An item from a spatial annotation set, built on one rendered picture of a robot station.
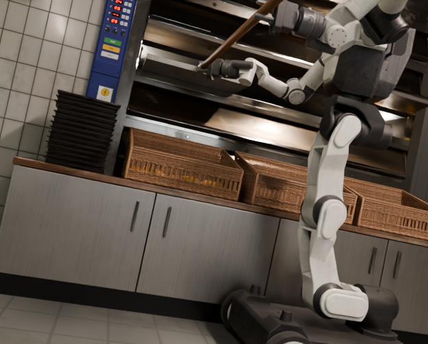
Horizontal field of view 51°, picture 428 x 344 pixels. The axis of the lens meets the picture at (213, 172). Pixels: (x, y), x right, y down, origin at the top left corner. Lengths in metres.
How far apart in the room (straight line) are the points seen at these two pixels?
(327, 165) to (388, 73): 0.43
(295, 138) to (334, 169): 0.97
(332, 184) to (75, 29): 1.59
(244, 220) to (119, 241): 0.58
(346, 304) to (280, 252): 0.46
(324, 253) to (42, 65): 1.72
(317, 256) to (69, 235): 1.03
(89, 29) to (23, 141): 0.70
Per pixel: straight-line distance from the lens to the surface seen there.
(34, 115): 2.59
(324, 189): 1.84
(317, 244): 1.83
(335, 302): 1.89
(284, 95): 2.26
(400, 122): 3.35
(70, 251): 2.05
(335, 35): 1.50
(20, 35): 2.67
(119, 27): 2.63
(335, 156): 1.83
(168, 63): 2.34
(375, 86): 1.91
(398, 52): 1.98
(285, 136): 2.78
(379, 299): 2.03
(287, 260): 2.24
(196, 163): 2.13
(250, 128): 2.70
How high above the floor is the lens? 0.63
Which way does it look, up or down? 2 degrees up
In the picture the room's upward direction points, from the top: 12 degrees clockwise
